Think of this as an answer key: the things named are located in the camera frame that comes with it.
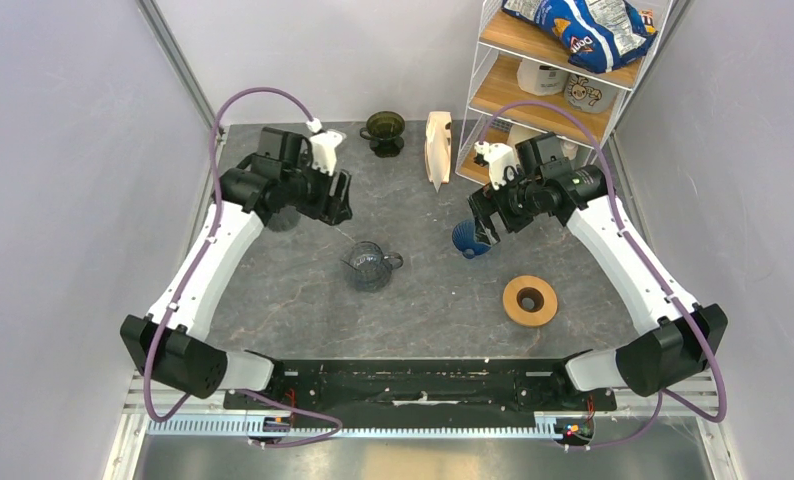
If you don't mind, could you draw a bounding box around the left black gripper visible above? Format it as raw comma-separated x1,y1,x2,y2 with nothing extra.
281,154,352,226

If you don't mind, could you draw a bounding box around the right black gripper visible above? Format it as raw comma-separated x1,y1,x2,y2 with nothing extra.
467,164,543,246

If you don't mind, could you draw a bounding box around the blue ribbed cone dripper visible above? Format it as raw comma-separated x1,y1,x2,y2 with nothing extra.
451,219,492,259

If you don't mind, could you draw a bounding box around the clear glass coffee server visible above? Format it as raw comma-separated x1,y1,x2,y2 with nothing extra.
341,241,404,293

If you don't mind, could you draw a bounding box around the dark green glass dripper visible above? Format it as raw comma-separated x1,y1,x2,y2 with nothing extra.
359,111,405,158

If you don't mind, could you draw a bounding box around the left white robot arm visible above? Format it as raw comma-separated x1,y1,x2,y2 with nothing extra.
120,127,352,409

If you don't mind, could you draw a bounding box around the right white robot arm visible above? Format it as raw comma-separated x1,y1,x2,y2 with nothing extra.
468,134,728,409

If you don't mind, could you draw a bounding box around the white container on shelf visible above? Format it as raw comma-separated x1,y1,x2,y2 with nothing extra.
516,59,569,96

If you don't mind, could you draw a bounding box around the blue chips bag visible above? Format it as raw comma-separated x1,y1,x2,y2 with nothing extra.
501,0,658,74

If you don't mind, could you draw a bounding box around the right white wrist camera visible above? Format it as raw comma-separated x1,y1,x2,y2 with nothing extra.
474,141,519,190

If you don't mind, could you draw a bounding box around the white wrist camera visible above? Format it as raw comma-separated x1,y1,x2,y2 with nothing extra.
474,141,519,190
306,118,346,176

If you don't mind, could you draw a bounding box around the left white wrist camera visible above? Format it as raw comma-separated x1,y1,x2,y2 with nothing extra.
306,118,346,176

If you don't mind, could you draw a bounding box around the wooden ring dripper holder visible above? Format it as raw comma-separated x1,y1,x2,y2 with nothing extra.
502,275,559,328

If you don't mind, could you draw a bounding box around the white wire wooden shelf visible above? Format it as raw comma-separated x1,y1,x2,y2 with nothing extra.
454,1,662,184

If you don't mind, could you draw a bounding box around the aluminium rail frame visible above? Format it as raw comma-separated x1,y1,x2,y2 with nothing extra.
102,0,746,480

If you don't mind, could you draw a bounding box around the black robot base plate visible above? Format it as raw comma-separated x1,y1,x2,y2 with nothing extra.
223,358,618,429

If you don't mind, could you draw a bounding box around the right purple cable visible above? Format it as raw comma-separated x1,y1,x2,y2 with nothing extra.
476,100,730,453

